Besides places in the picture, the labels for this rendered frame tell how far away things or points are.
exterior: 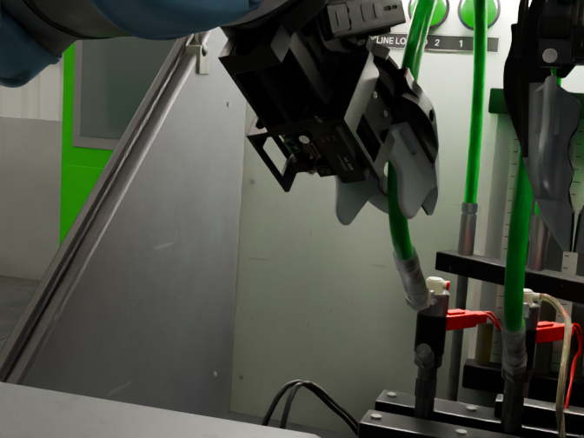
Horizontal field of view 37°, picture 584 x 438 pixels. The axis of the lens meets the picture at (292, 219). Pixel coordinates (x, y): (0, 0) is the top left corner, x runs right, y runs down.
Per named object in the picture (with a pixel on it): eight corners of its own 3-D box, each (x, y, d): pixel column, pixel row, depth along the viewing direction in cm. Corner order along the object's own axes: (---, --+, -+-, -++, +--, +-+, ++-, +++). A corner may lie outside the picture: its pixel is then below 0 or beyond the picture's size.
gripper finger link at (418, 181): (414, 262, 61) (347, 174, 56) (431, 200, 64) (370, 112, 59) (453, 256, 59) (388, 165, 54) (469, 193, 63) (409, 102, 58)
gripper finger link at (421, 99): (393, 174, 61) (328, 84, 56) (398, 156, 62) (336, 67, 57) (453, 161, 58) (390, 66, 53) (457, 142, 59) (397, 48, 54)
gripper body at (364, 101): (286, 200, 57) (187, 60, 50) (323, 111, 62) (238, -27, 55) (389, 187, 53) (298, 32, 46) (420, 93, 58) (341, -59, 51)
